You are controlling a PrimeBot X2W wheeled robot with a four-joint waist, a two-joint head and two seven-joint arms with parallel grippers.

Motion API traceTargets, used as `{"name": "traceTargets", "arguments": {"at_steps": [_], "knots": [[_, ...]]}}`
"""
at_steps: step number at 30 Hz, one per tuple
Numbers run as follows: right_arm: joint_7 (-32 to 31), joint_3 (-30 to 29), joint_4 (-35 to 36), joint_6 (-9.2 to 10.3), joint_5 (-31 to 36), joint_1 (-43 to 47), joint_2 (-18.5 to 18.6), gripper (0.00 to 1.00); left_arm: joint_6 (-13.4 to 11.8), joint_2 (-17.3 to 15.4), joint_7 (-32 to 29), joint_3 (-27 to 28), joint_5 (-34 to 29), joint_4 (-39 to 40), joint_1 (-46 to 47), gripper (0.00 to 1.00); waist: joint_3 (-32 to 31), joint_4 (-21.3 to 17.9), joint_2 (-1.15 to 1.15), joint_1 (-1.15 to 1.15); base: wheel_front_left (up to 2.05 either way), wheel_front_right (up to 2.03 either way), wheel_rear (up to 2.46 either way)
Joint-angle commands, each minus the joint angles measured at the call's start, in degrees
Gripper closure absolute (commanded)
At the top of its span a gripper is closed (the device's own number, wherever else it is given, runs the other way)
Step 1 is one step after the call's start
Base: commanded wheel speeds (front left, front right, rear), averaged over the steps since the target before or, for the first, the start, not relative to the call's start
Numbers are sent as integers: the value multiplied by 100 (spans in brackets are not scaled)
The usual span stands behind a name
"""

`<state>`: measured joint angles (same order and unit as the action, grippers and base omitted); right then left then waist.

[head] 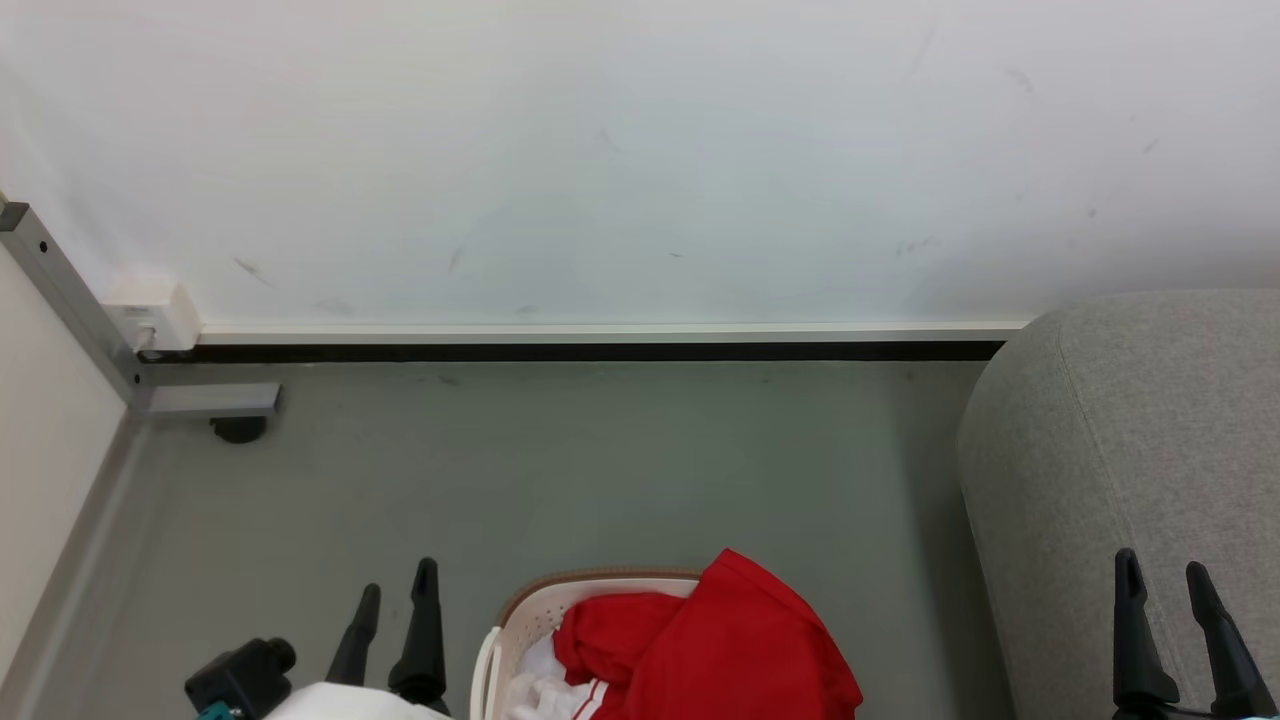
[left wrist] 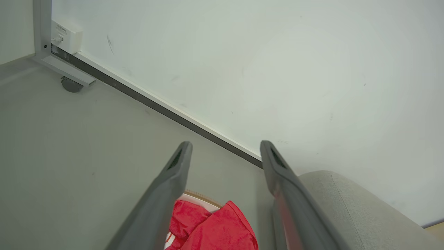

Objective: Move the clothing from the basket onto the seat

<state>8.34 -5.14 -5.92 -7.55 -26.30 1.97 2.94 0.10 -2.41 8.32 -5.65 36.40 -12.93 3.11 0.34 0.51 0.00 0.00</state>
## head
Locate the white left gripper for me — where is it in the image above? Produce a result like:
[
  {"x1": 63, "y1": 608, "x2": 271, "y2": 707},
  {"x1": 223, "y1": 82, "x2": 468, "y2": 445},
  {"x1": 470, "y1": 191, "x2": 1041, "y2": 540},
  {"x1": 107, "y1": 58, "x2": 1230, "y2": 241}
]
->
[{"x1": 184, "y1": 557, "x2": 453, "y2": 720}]

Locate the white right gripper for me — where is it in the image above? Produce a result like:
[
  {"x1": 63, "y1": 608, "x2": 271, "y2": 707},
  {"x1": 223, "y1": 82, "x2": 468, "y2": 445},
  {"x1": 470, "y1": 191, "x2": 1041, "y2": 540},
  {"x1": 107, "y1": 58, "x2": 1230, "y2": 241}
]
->
[{"x1": 1112, "y1": 548, "x2": 1280, "y2": 720}]

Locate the white garment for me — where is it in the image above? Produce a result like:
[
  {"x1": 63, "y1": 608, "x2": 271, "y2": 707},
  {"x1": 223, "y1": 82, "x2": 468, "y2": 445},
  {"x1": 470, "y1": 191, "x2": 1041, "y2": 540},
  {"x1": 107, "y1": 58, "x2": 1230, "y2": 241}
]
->
[{"x1": 503, "y1": 632, "x2": 613, "y2": 720}]

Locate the grey fabric sofa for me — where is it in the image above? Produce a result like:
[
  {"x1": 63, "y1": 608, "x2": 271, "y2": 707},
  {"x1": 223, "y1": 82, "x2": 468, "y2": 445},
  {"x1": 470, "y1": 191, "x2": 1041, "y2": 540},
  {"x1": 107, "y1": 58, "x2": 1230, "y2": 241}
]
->
[{"x1": 957, "y1": 289, "x2": 1280, "y2": 720}]

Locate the white laundry basket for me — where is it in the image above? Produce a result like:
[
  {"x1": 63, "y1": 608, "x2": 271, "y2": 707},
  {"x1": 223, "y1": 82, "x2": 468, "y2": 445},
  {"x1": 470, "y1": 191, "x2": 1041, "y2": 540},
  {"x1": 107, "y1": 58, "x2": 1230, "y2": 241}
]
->
[{"x1": 469, "y1": 566, "x2": 705, "y2": 720}]

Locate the white and black baseboard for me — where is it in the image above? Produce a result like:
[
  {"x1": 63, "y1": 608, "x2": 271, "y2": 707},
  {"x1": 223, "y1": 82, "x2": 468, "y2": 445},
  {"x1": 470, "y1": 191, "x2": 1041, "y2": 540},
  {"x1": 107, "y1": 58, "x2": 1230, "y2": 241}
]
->
[{"x1": 138, "y1": 319, "x2": 1031, "y2": 364}]

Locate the white wall socket box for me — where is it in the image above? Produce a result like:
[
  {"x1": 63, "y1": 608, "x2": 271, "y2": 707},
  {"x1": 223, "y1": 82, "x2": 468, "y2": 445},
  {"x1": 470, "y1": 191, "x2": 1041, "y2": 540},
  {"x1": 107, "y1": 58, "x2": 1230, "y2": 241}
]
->
[{"x1": 100, "y1": 274, "x2": 204, "y2": 353}]

